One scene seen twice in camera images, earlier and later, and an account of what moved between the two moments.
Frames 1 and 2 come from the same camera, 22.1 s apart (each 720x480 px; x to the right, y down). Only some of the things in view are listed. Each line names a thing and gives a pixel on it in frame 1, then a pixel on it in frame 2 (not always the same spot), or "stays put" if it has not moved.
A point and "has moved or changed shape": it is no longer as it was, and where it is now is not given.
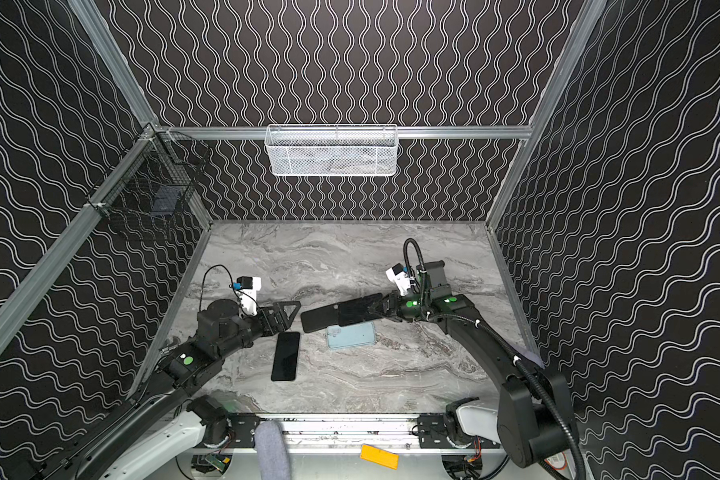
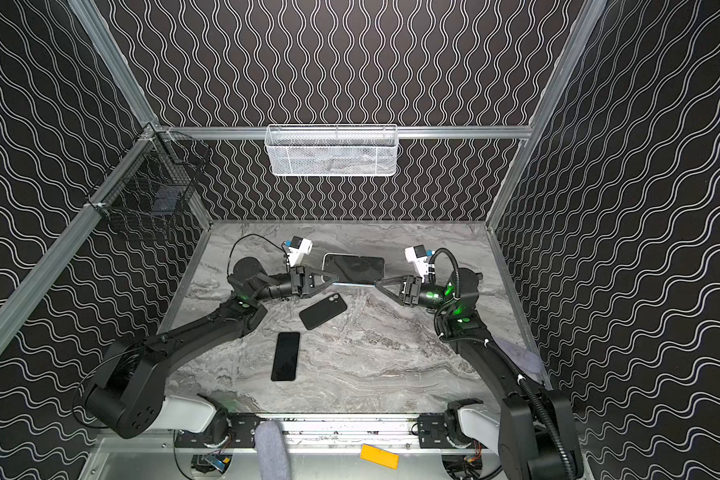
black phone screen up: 286,357 stays put
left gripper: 271,318 -> 301,282
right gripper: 387,305 -> 408,290
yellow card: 379,456 stays put
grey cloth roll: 272,456 stays put
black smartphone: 343,313 has moved or changed shape
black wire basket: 154,179 stays put
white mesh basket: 331,150 stays put
